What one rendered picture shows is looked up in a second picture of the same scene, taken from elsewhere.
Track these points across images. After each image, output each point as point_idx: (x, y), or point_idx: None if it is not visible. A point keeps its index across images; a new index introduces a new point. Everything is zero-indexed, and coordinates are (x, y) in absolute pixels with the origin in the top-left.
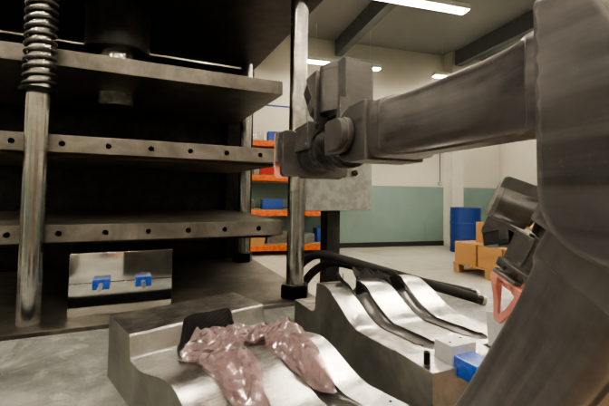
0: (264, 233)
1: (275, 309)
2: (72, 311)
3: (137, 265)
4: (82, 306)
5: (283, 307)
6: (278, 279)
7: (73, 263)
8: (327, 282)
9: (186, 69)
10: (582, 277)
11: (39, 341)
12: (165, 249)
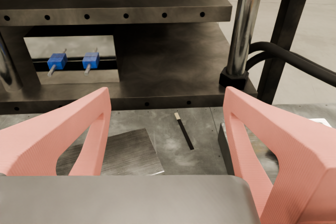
0: (208, 19)
1: (205, 109)
2: (43, 80)
3: (83, 49)
4: (49, 78)
5: (214, 107)
6: (225, 50)
7: (29, 45)
8: (256, 143)
9: None
10: None
11: (5, 122)
12: (105, 35)
